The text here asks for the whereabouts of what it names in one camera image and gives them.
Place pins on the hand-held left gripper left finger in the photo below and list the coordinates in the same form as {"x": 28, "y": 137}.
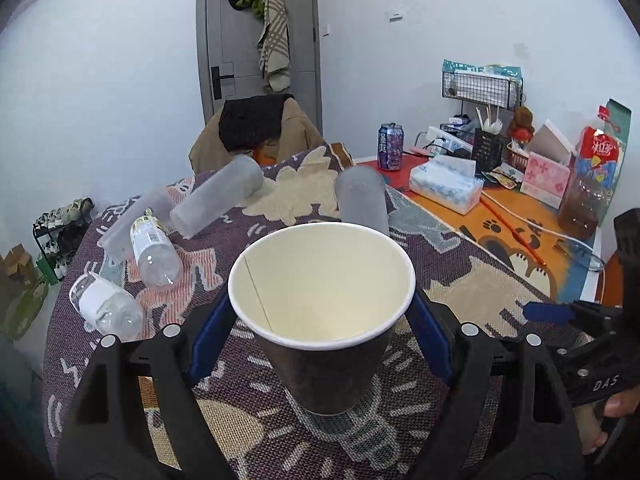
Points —
{"x": 209, "y": 332}

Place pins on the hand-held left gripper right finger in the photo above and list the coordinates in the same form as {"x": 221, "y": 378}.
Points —
{"x": 434, "y": 342}

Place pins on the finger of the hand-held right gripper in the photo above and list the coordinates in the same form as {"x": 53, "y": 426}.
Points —
{"x": 547, "y": 312}

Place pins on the brown paper cup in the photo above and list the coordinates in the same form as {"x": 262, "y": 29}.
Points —
{"x": 320, "y": 285}

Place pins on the frosted plastic cup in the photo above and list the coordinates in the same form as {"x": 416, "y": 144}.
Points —
{"x": 362, "y": 197}
{"x": 131, "y": 225}
{"x": 217, "y": 197}

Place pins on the person's right hand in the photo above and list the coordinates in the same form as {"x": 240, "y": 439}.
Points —
{"x": 619, "y": 404}

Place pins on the printed blanket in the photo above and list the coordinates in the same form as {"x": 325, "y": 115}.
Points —
{"x": 470, "y": 280}

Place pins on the orange cartoon desk mat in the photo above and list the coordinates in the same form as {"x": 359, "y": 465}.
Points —
{"x": 505, "y": 240}

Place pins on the orange stick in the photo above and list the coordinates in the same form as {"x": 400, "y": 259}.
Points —
{"x": 515, "y": 232}

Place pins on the yellow label water bottle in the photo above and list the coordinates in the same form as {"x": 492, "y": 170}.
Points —
{"x": 152, "y": 255}

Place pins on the white label water bottle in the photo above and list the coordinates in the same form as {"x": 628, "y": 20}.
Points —
{"x": 102, "y": 305}

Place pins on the pink flower box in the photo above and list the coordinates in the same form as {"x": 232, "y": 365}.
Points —
{"x": 545, "y": 180}

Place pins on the large red label bottle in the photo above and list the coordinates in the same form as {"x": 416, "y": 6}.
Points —
{"x": 592, "y": 180}

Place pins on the green snack packet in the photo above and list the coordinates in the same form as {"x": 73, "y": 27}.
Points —
{"x": 505, "y": 176}

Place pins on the tissue pack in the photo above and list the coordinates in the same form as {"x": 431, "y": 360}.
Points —
{"x": 445, "y": 185}

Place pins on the white carton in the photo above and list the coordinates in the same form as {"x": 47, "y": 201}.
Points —
{"x": 552, "y": 142}

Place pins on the black mesh pen holder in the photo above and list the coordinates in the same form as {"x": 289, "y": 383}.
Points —
{"x": 489, "y": 152}

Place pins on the black shoe rack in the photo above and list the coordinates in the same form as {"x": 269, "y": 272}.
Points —
{"x": 62, "y": 230}

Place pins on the green bag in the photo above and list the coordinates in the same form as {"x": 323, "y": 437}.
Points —
{"x": 22, "y": 310}

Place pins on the brown plush toy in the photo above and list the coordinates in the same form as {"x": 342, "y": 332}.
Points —
{"x": 522, "y": 122}

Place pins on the purple soda can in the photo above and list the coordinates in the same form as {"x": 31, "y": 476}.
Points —
{"x": 390, "y": 147}

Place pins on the white power strip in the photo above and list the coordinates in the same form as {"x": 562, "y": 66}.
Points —
{"x": 442, "y": 140}

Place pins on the cardboard box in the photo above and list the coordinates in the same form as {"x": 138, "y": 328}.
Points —
{"x": 17, "y": 262}

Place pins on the green box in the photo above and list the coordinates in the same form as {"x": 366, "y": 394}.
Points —
{"x": 620, "y": 117}

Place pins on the black cloth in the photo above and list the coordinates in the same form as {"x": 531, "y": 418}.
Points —
{"x": 250, "y": 120}

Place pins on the teal packet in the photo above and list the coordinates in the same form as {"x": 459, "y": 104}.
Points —
{"x": 465, "y": 67}

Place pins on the grey door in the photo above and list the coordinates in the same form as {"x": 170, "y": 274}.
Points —
{"x": 235, "y": 40}

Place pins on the plaid towel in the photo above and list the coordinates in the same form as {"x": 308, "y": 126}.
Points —
{"x": 274, "y": 35}

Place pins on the green cloth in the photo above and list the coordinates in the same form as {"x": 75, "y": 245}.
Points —
{"x": 256, "y": 5}

